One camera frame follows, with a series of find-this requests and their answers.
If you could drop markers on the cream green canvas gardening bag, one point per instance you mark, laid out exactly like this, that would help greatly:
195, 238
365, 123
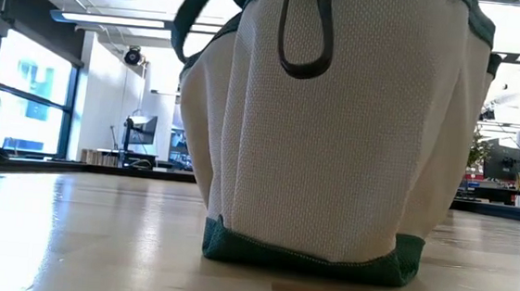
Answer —
334, 146

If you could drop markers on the long ceiling light bar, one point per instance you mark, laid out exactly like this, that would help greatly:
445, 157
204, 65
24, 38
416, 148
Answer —
112, 20

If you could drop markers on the black computer monitor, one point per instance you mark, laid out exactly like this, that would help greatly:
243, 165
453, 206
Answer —
140, 129
502, 162

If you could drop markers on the wooden slat stack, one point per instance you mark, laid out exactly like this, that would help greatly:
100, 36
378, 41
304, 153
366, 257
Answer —
101, 157

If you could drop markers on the green potted plant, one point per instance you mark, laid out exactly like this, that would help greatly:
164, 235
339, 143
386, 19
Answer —
478, 151

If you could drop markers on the black ceiling camera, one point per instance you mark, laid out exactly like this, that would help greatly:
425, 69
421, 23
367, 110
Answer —
132, 56

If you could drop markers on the black aluminium table frame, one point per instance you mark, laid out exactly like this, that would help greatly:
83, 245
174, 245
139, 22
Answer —
100, 169

